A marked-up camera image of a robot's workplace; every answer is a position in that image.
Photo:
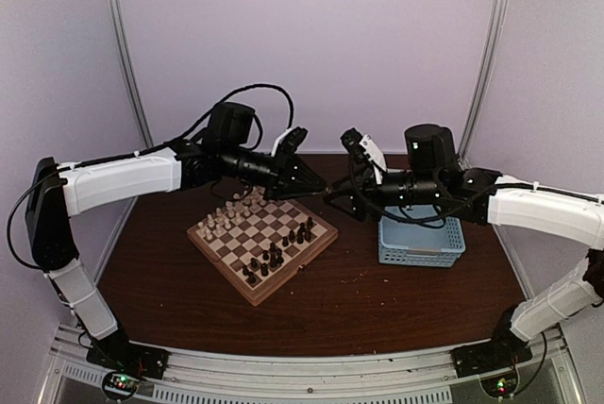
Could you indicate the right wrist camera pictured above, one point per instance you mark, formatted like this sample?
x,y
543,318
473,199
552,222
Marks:
x,y
363,149

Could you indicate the left aluminium frame post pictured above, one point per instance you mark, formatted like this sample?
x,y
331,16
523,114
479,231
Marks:
x,y
128,72

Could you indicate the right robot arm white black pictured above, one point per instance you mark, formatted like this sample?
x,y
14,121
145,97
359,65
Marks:
x,y
435,186

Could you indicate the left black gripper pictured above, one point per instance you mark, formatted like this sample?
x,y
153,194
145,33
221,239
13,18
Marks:
x,y
286,188

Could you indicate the aluminium frame post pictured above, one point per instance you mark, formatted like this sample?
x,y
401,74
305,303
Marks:
x,y
128,72
485,70

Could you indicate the eleventh dark chess piece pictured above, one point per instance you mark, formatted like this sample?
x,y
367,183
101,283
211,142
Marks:
x,y
308,230

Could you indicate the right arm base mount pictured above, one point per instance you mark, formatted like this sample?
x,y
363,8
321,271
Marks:
x,y
478,359

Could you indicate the wooden chess board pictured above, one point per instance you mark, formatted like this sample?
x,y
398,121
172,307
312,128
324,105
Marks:
x,y
230,255

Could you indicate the front aluminium rail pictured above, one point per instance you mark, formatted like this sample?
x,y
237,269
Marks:
x,y
419,376

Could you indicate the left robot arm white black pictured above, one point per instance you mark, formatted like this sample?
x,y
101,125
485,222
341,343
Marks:
x,y
60,192

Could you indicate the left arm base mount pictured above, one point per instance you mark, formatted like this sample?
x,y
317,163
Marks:
x,y
138,361

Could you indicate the right aluminium frame post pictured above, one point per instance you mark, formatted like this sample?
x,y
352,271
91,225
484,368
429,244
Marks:
x,y
485,70

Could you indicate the row of white chess pieces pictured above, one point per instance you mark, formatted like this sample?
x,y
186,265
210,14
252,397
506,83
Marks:
x,y
239,215

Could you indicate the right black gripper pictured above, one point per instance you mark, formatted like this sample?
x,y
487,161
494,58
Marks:
x,y
359,213

